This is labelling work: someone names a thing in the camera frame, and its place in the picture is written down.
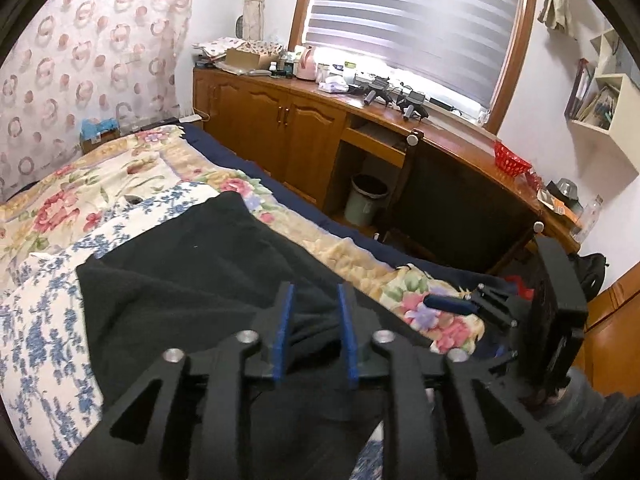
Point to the grey metal pot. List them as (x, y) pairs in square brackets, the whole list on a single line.
[(564, 192)]

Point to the black bag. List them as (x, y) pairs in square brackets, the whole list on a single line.
[(590, 275)]

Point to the navy bed sheet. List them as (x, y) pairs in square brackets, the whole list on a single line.
[(280, 185)]

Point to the orange wooden board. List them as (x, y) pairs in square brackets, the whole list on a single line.
[(615, 320)]

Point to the white wall shelf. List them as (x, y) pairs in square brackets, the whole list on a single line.
[(600, 135)]

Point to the wooden cabinet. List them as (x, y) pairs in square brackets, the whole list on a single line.
[(265, 115)]

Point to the person's right forearm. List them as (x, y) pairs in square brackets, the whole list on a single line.
[(590, 420)]

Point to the trash bin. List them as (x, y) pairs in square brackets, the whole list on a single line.
[(365, 205)]

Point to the red basket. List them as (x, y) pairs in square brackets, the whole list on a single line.
[(511, 160)]

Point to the wooden window frame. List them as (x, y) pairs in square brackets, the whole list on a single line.
[(520, 60)]

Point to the striped window blind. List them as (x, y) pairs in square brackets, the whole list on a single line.
[(415, 20)]

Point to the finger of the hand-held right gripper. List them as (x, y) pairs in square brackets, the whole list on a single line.
[(507, 364), (450, 304)]

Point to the white crumpled cloth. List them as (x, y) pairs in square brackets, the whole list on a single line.
[(334, 85)]

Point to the black shirt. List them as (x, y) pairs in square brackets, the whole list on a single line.
[(200, 270)]

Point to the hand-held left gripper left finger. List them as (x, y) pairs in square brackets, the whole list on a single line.
[(281, 335)]

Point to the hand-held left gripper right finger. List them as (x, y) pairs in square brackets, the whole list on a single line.
[(348, 340)]

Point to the pink floral curtain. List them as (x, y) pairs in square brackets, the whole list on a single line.
[(90, 50)]

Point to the upright books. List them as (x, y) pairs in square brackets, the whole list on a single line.
[(595, 102)]

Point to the blue packet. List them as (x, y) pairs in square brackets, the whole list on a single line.
[(100, 129)]

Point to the pink kettle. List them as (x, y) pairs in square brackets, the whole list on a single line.
[(306, 65)]

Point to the white blue floral sheet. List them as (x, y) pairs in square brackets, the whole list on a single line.
[(45, 340)]

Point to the cardboard box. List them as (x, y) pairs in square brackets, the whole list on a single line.
[(245, 57)]

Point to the black chair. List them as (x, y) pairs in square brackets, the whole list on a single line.
[(450, 210)]

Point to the folded patterned cloth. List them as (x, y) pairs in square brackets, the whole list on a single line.
[(212, 50)]

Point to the floral blanket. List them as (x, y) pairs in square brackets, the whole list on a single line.
[(75, 195)]

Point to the clear plastic bottle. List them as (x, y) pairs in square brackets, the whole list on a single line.
[(589, 220)]

